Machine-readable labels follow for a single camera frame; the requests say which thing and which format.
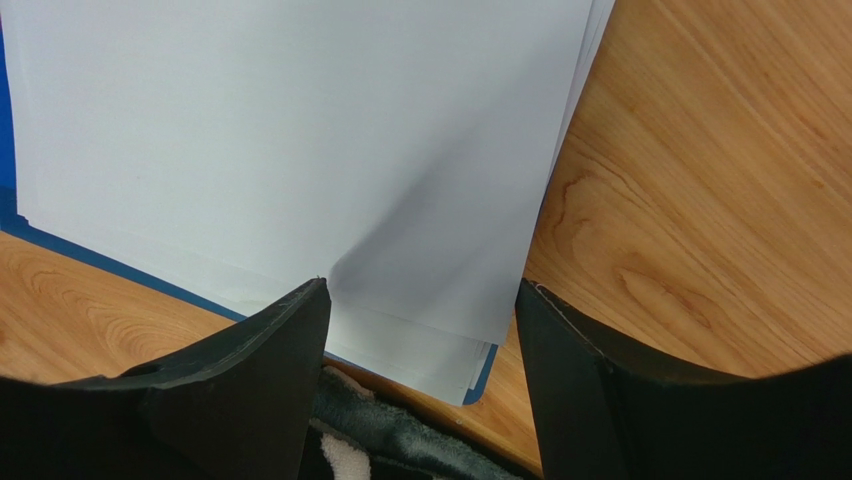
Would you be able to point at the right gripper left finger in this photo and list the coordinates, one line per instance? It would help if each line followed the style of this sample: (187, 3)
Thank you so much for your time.
(234, 405)

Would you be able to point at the zebra print cushion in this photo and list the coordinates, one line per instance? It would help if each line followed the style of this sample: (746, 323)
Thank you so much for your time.
(354, 434)

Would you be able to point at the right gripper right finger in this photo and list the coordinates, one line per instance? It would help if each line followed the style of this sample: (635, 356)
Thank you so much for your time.
(607, 406)

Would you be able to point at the printed paper sheet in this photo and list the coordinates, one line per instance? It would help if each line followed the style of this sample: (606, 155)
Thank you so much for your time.
(426, 363)

